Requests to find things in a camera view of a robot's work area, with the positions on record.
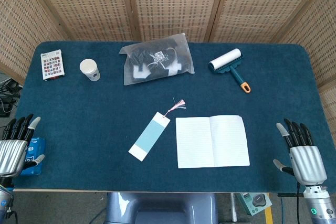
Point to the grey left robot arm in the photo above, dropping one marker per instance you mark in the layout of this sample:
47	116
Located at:
4	203

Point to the wooden rattan folding screen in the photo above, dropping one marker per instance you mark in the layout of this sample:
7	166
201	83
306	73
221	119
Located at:
170	3

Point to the open lined white notebook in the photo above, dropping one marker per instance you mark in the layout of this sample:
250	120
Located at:
210	142

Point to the metal table leg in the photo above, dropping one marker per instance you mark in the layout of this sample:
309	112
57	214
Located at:
233	208

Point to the dark blue felt table cover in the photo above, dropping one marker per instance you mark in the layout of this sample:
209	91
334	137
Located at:
105	116

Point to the white flower print paper cup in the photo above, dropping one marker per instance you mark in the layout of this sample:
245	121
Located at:
90	70

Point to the blue-grey robot torso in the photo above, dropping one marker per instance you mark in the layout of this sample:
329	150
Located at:
157	205

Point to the teal product box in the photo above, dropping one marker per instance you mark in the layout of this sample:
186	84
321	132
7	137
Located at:
256	203

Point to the teal lint roller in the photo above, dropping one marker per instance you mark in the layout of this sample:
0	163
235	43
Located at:
225	60

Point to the colourful picture card box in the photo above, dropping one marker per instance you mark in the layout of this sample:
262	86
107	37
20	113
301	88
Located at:
52	64

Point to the plastic bag with black clothing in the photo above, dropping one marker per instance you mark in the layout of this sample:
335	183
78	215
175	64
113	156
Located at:
157	61

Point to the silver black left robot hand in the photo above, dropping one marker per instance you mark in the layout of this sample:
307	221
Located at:
13	155

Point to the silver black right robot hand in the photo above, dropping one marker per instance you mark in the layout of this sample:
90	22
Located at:
307	161

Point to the blue cardboard box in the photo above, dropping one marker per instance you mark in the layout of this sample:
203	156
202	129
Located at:
36	146

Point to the light blue tasselled bookmark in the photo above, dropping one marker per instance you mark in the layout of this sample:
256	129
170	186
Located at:
148	137

